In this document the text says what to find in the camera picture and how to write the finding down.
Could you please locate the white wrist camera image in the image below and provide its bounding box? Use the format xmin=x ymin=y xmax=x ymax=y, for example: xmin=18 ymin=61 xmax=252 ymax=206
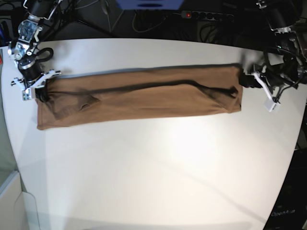
xmin=22 ymin=88 xmax=36 ymax=101
xmin=264 ymin=100 xmax=281 ymax=112

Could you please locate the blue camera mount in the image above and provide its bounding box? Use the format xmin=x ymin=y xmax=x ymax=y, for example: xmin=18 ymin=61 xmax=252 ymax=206
xmin=116 ymin=0 xmax=184 ymax=10

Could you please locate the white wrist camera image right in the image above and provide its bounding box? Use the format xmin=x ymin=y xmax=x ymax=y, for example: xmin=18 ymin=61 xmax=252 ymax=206
xmin=264 ymin=100 xmax=281 ymax=112

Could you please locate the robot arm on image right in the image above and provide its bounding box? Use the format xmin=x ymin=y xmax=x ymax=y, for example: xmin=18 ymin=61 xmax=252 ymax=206
xmin=240 ymin=0 xmax=307 ymax=111

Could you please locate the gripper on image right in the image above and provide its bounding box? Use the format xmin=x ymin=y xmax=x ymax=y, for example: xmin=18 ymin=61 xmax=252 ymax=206
xmin=239 ymin=64 xmax=280 ymax=104

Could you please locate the black OpenArm base box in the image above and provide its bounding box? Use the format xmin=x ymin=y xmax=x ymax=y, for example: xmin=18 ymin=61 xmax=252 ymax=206
xmin=264 ymin=149 xmax=307 ymax=230

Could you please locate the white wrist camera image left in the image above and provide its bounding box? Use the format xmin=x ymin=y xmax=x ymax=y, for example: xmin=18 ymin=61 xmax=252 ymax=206
xmin=22 ymin=88 xmax=36 ymax=101

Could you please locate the white bin at left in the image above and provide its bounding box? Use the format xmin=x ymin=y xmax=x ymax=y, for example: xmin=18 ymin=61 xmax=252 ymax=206
xmin=0 ymin=171 xmax=40 ymax=230

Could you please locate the black tripod stand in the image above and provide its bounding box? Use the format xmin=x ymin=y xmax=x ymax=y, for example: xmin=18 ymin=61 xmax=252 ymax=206
xmin=31 ymin=0 xmax=118 ymax=39

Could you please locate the brown T-shirt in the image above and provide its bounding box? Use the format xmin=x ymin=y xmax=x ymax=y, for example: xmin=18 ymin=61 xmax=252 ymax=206
xmin=37 ymin=64 xmax=243 ymax=130

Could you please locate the black power strip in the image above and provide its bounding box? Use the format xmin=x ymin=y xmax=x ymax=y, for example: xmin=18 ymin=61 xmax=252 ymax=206
xmin=179 ymin=11 xmax=235 ymax=22

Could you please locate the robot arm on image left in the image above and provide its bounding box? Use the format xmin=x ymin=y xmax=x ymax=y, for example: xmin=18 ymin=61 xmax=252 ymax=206
xmin=8 ymin=0 xmax=61 ymax=103

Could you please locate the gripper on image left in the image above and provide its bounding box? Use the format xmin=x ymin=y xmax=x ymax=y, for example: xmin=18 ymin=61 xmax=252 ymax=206
xmin=11 ymin=69 xmax=61 ymax=103

